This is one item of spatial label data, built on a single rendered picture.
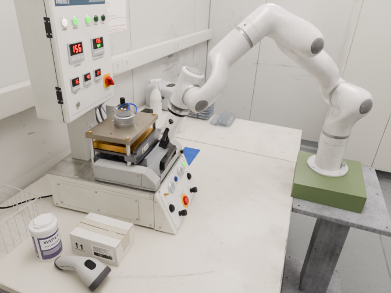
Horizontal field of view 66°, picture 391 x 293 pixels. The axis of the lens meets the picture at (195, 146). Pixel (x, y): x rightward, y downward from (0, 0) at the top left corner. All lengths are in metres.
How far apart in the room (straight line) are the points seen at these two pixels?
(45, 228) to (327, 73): 1.15
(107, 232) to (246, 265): 0.50
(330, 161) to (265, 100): 2.18
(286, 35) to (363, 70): 2.04
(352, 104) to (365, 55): 1.73
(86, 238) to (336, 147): 1.11
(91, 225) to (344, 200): 1.06
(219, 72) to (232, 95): 2.69
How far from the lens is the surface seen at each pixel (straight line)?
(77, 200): 1.32
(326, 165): 1.57
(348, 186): 1.53
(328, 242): 1.82
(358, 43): 3.07
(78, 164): 1.34
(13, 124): 1.50
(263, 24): 1.09
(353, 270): 2.39
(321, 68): 1.28
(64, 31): 1.11
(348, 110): 1.40
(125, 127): 1.20
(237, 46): 1.07
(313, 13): 3.45
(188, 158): 1.69
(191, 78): 1.03
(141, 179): 1.11
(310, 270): 1.97
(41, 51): 1.13
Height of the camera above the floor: 1.59
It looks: 27 degrees down
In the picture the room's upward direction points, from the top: 3 degrees clockwise
